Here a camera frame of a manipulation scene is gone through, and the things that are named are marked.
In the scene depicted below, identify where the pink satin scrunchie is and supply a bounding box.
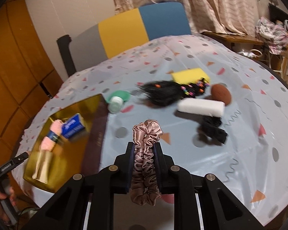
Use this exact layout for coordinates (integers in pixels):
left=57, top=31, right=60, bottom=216
left=129, top=119, right=163, bottom=206

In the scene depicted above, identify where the yellow sponge block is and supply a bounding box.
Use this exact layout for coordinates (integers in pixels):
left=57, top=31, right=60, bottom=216
left=172, top=68, right=210, bottom=84

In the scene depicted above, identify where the left hand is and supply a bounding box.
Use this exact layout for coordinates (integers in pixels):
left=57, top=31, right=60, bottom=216
left=0, top=187, right=17, bottom=225

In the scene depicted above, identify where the gold rectangular tray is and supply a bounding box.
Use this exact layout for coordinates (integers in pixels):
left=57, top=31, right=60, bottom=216
left=23, top=94, right=109, bottom=193

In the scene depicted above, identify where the beige folded cloth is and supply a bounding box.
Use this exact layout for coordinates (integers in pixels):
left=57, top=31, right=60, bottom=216
left=32, top=150, right=53, bottom=184

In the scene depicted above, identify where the black folded cloth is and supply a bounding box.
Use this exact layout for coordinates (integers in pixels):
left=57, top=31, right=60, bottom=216
left=200, top=116, right=228, bottom=144

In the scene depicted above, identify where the blue tissue pack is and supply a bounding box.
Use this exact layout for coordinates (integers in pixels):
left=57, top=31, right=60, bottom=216
left=61, top=113, right=85, bottom=139

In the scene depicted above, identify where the pink rolled towel blue band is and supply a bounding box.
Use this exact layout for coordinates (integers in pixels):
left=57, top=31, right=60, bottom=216
left=40, top=119, right=63, bottom=152

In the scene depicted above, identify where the black beaded hair piece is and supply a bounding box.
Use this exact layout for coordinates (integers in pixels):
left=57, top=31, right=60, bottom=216
left=140, top=78, right=209, bottom=107

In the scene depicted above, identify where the white sponge block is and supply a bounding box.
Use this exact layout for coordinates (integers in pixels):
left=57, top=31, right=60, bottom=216
left=177, top=98, right=225, bottom=117

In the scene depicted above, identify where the patterned plastic tablecloth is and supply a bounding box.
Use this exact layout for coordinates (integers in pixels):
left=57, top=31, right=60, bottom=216
left=18, top=35, right=288, bottom=224

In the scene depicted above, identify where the brown makeup puff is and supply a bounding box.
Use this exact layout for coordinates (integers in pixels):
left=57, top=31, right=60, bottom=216
left=211, top=84, right=232, bottom=106

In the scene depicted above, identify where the wooden wardrobe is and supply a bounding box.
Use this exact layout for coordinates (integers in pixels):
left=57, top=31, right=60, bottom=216
left=0, top=0, right=63, bottom=163

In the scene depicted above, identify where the grey yellow blue chair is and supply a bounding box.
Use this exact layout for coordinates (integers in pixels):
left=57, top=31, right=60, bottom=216
left=56, top=2, right=191, bottom=76

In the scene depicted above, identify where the wooden side table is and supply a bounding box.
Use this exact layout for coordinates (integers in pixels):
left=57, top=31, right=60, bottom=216
left=202, top=32, right=264, bottom=50

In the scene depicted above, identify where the floral clothes pile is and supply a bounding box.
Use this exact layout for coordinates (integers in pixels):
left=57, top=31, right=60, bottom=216
left=255, top=17, right=288, bottom=55

